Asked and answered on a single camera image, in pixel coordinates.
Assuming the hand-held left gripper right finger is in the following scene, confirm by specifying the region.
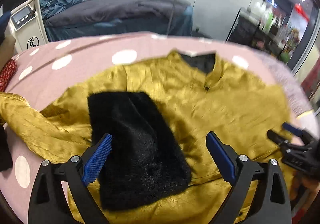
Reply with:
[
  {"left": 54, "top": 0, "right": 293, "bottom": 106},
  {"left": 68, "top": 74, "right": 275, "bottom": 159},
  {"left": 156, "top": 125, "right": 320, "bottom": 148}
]
[{"left": 206, "top": 131, "right": 292, "bottom": 224}]

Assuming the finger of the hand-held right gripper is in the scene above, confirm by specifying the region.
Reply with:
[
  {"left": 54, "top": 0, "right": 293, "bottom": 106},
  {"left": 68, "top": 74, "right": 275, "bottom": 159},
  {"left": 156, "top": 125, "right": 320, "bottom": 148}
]
[
  {"left": 282, "top": 122, "right": 313, "bottom": 146},
  {"left": 267, "top": 130, "right": 292, "bottom": 152}
]

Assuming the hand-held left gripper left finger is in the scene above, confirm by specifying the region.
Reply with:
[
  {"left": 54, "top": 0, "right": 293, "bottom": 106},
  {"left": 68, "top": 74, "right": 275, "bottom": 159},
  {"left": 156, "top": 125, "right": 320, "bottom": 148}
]
[{"left": 28, "top": 134, "right": 113, "bottom": 224}]

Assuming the gold fur-lined jacket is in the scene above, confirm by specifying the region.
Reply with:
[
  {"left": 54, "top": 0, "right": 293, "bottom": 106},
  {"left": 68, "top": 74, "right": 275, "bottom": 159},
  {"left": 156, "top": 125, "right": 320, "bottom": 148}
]
[{"left": 0, "top": 50, "right": 304, "bottom": 224}]

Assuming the person's right hand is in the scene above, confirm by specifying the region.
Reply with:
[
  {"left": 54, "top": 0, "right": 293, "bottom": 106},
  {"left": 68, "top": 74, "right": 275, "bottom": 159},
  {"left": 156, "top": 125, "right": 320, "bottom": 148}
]
[{"left": 291, "top": 174, "right": 320, "bottom": 205}]

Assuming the black metal rack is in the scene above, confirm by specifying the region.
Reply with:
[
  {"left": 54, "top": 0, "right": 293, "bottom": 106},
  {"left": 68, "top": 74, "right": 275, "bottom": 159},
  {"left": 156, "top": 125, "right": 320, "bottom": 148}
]
[{"left": 225, "top": 7, "right": 288, "bottom": 54}]

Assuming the row of toiletry bottles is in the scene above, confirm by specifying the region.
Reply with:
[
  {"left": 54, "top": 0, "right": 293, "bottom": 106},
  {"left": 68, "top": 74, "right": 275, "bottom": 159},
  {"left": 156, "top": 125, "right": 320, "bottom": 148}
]
[{"left": 250, "top": 1, "right": 300, "bottom": 47}]

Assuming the pink polka dot quilt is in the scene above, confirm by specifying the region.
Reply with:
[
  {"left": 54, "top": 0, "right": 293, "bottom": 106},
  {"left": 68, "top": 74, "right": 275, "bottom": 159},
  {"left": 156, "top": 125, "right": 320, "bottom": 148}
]
[{"left": 0, "top": 32, "right": 318, "bottom": 224}]

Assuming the red patterned cloth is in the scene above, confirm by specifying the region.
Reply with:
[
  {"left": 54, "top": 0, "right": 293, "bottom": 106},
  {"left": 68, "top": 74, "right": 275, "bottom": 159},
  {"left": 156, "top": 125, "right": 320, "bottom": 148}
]
[{"left": 0, "top": 60, "right": 17, "bottom": 92}]

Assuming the blue massage bed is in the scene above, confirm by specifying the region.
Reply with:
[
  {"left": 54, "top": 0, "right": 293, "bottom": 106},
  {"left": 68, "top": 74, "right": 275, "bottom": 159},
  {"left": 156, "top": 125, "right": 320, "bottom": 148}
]
[{"left": 44, "top": 0, "right": 194, "bottom": 42}]

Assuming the tan cushion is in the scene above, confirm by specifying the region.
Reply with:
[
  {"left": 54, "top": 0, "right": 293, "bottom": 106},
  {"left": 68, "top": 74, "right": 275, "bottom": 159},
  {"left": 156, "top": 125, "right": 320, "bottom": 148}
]
[{"left": 0, "top": 36, "right": 17, "bottom": 70}]

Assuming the white beauty machine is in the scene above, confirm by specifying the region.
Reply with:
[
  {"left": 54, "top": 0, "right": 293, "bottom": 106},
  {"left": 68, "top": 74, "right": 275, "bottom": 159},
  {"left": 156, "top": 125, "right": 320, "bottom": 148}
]
[{"left": 9, "top": 0, "right": 49, "bottom": 50}]

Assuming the grey blanket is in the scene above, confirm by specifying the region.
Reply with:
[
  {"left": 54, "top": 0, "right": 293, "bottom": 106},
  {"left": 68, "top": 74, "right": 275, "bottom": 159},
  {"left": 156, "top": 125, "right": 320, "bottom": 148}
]
[{"left": 44, "top": 0, "right": 191, "bottom": 28}]

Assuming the white floor lamp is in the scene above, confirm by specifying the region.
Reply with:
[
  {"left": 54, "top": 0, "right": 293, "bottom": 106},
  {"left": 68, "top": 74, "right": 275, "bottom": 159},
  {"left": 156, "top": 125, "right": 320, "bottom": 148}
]
[{"left": 167, "top": 0, "right": 207, "bottom": 38}]

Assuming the blue crumpled cloth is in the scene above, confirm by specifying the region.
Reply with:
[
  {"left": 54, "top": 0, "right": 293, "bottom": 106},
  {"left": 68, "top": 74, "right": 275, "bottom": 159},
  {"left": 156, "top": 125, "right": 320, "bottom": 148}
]
[{"left": 39, "top": 0, "right": 84, "bottom": 20}]

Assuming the navy pillow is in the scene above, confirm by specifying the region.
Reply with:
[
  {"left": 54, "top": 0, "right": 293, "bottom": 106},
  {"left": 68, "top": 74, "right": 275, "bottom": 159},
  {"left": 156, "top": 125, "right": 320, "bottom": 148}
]
[{"left": 0, "top": 11, "right": 12, "bottom": 39}]

